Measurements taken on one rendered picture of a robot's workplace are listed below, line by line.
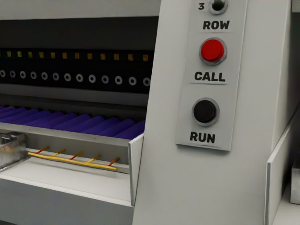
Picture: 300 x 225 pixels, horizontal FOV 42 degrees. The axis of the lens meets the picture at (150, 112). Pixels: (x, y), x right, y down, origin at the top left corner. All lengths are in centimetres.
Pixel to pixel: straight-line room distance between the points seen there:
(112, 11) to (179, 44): 8
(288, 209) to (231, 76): 10
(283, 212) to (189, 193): 7
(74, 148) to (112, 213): 10
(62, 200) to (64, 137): 8
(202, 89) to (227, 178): 6
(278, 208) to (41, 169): 21
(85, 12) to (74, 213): 17
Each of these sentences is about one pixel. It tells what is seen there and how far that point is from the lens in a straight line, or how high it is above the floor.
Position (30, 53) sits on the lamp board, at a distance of 59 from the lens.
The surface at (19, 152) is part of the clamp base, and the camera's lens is 41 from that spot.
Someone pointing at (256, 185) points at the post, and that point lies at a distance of 27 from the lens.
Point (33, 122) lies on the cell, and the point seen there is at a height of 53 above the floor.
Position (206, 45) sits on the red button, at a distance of 28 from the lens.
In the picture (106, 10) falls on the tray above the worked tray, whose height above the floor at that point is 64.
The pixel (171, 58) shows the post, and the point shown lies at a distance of 29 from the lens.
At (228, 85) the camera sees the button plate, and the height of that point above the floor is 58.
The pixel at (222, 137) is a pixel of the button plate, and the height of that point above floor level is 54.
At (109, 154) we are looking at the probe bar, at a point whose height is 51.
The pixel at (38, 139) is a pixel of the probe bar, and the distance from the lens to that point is 41.
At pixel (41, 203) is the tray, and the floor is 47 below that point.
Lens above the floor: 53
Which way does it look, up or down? 4 degrees up
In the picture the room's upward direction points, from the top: 7 degrees clockwise
